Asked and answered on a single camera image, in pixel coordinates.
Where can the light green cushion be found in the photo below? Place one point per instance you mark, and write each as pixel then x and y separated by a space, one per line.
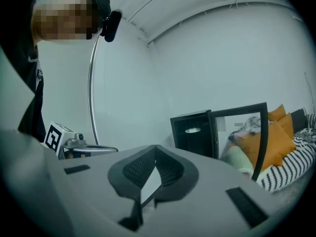
pixel 237 157

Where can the white round plate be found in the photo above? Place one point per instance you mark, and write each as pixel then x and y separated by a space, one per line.
pixel 190 131

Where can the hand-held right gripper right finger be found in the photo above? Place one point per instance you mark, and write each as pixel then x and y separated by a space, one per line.
pixel 209 181

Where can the black head camera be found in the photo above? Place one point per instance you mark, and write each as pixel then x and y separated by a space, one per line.
pixel 111 26

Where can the grey patterned cloth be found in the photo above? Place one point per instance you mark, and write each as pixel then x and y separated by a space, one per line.
pixel 249 127

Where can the person's black shirt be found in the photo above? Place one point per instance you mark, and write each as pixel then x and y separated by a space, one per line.
pixel 22 58

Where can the small orange cushion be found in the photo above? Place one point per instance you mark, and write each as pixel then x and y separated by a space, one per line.
pixel 277 112

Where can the white sponge block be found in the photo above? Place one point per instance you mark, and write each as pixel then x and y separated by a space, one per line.
pixel 194 128

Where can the large orange cushion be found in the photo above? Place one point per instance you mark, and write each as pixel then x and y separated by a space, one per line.
pixel 279 144

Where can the curved metal pole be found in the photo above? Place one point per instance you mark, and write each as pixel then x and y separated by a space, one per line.
pixel 90 83

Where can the medium orange cushion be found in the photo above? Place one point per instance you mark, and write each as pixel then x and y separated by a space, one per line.
pixel 287 125

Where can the person's black cap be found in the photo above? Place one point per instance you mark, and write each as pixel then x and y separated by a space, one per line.
pixel 101 1

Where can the person's head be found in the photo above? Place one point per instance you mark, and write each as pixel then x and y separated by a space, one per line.
pixel 64 18

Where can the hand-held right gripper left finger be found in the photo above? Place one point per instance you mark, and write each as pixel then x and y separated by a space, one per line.
pixel 93 181

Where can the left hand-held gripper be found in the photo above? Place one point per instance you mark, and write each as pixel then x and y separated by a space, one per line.
pixel 53 138

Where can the black cushion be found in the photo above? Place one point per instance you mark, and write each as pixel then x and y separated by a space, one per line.
pixel 298 121

